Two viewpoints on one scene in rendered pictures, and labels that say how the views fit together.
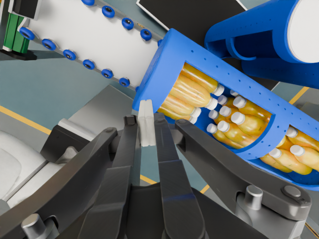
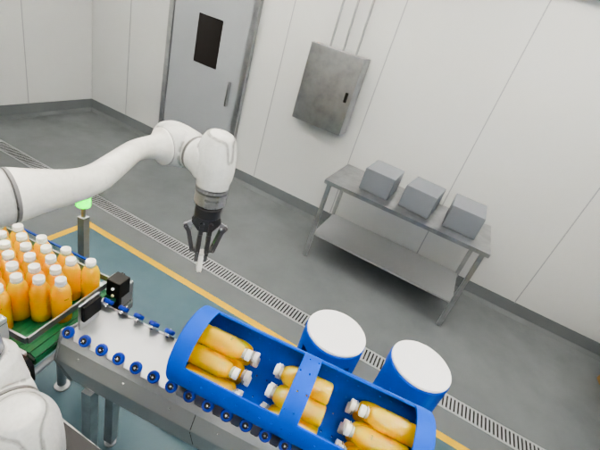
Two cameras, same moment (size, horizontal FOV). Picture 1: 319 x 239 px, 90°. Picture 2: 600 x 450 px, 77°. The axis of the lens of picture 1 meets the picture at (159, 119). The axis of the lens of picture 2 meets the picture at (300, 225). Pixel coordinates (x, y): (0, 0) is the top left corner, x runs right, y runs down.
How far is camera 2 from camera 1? 1.18 m
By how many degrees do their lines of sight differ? 81
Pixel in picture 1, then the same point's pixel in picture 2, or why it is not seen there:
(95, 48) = (129, 352)
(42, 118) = not seen: outside the picture
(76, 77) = not seen: outside the picture
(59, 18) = (103, 329)
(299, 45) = (324, 343)
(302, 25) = (319, 331)
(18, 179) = (23, 381)
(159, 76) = (200, 313)
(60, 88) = not seen: outside the picture
